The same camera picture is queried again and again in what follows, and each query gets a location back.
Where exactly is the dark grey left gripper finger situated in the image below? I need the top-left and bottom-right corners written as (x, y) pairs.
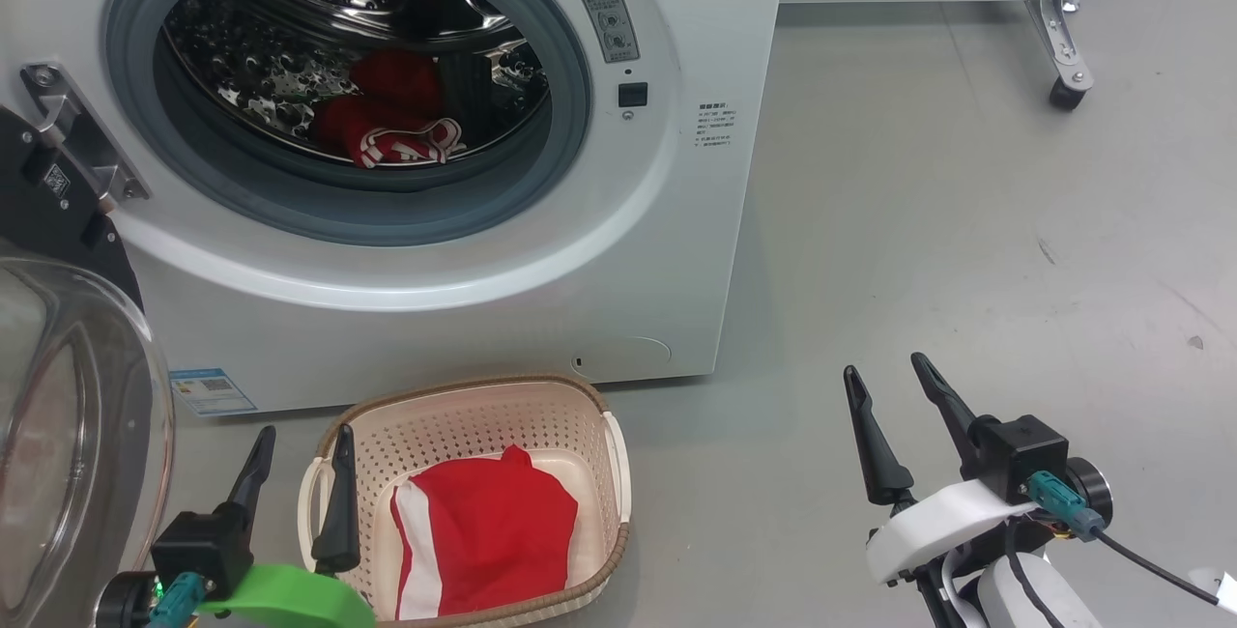
top-left (215, 425), bottom-right (277, 525)
top-left (311, 423), bottom-right (361, 576)

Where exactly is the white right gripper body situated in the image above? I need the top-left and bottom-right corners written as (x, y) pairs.
top-left (865, 478), bottom-right (1040, 585)

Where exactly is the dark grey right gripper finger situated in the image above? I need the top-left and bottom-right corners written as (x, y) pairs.
top-left (844, 365), bottom-right (916, 508)
top-left (910, 353), bottom-right (998, 481)

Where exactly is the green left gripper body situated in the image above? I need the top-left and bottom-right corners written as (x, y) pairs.
top-left (198, 562), bottom-right (378, 628)

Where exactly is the red garment with white panel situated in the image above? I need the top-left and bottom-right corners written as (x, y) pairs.
top-left (389, 444), bottom-right (579, 621)

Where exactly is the round glass washing machine door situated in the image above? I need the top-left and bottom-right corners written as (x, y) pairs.
top-left (0, 106), bottom-right (177, 628)

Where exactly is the red garment with striped cuffs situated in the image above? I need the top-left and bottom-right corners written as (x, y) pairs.
top-left (311, 50), bottom-right (467, 170)

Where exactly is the beige perforated laundry basket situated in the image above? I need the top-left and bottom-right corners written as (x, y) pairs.
top-left (297, 374), bottom-right (632, 628)

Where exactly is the white front-load washing machine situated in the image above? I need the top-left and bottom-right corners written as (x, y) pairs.
top-left (0, 0), bottom-right (789, 416)

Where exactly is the metal door hinge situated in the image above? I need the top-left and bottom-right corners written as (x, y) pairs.
top-left (19, 63), bottom-right (151, 214)

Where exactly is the blue white energy label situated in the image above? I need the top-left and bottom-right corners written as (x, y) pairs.
top-left (169, 367), bottom-right (259, 417)

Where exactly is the metal cart leg with caster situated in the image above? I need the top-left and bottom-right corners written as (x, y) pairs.
top-left (1026, 0), bottom-right (1105, 111)

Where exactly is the grey warning sticker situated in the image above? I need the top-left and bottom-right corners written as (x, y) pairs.
top-left (569, 0), bottom-right (641, 65)

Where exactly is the black cable with teal connector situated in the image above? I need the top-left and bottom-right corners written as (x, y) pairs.
top-left (145, 572), bottom-right (209, 628)
top-left (1026, 471), bottom-right (1221, 607)

